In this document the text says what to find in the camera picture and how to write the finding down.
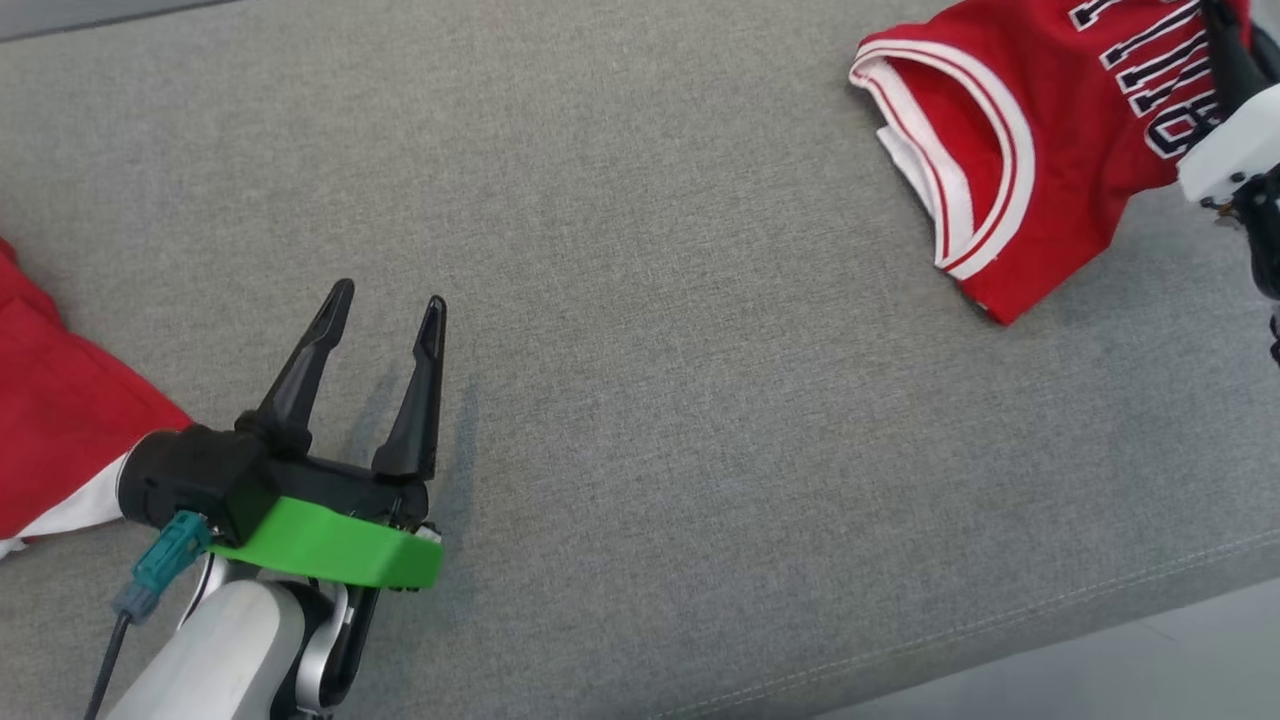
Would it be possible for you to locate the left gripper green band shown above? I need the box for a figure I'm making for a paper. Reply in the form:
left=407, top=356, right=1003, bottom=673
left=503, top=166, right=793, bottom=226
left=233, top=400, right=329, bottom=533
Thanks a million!
left=207, top=278, right=449, bottom=593

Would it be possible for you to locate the red shorts white trim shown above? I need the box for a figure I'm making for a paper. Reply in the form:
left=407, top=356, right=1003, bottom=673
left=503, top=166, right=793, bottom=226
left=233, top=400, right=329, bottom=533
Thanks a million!
left=0, top=237, right=194, bottom=562

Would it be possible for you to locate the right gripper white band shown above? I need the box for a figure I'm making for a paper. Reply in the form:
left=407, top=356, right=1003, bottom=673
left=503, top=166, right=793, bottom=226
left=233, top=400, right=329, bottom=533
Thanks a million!
left=1176, top=0, right=1280, bottom=207

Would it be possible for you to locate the red basketball jersey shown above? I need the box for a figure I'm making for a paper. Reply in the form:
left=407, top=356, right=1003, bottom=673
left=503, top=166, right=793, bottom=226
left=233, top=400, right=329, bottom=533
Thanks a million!
left=847, top=0, right=1259, bottom=329

